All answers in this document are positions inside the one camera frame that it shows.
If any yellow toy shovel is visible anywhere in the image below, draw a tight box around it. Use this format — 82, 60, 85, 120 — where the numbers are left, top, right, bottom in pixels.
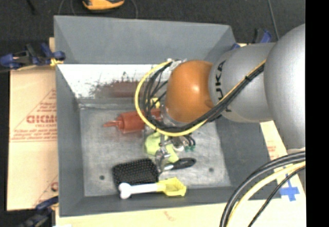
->
155, 176, 188, 198

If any black hairbrush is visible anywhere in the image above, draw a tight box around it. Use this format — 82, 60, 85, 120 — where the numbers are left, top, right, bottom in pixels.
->
112, 157, 197, 188

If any lime green cloth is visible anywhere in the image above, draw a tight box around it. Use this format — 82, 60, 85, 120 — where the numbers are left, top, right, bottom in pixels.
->
142, 130, 180, 165

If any brown cardboard board, red print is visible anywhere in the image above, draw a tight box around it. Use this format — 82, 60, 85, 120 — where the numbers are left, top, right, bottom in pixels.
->
6, 65, 60, 212

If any white toy bone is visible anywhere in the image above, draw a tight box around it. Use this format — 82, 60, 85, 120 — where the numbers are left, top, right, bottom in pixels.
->
118, 181, 161, 200

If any red squeeze bottle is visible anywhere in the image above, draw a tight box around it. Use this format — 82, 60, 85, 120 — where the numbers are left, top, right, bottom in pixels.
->
102, 109, 163, 135

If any grey metal bin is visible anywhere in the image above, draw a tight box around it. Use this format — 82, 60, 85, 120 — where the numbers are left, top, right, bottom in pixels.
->
53, 15, 282, 216

